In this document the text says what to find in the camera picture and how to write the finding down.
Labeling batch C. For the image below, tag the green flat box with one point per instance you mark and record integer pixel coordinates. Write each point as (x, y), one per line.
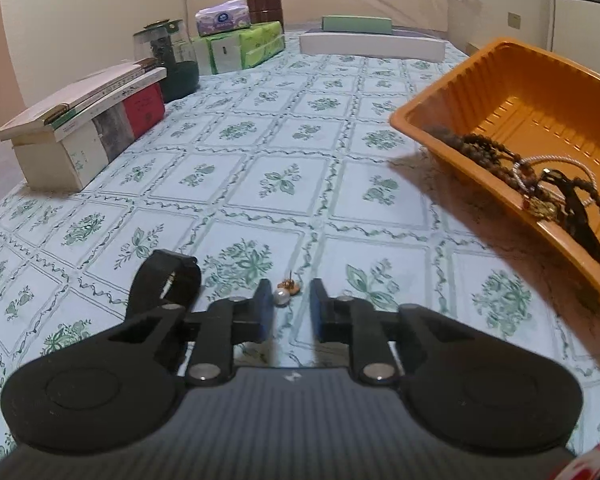
(357, 25)

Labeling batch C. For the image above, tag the red book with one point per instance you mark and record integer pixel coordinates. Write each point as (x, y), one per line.
(144, 109)

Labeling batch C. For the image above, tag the orange plastic tray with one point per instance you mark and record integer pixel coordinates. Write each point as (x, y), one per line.
(520, 95)

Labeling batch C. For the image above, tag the white book green edge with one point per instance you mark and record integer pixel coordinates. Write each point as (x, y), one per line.
(110, 95)

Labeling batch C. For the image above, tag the pearl gold earring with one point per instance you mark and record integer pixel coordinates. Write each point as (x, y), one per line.
(281, 298)

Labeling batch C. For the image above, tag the white grey wardrobe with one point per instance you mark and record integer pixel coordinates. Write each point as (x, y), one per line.
(587, 15)

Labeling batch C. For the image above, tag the wall outlet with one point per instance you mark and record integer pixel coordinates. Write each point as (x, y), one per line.
(515, 20)

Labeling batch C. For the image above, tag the purple tissue pack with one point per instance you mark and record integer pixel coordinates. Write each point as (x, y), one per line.
(222, 17)

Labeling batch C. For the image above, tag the white green tissue pack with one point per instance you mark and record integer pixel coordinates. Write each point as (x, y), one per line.
(219, 55)

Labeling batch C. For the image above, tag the brown boxes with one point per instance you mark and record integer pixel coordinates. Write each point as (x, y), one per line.
(266, 7)

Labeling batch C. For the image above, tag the gold charm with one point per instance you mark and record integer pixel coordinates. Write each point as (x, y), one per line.
(542, 208)

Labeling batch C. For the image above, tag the grey book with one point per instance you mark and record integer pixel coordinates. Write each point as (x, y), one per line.
(114, 131)

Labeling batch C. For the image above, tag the floral tablecloth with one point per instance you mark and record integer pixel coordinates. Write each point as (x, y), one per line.
(260, 150)

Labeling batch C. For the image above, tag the white thick book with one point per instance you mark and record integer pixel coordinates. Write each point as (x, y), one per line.
(62, 160)

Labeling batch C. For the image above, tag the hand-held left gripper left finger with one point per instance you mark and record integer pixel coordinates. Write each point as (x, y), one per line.
(265, 312)

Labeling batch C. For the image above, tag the red white cloth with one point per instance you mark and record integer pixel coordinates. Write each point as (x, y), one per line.
(592, 462)

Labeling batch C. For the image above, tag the white flat box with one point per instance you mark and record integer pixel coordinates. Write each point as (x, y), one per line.
(370, 47)

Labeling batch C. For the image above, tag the glass pitcher dark green base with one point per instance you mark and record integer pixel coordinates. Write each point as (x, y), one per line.
(172, 55)

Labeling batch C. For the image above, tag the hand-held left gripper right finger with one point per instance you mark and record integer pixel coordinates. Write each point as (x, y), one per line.
(316, 312)

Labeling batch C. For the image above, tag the stack of boxes and books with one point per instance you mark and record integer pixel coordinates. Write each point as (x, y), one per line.
(60, 97)

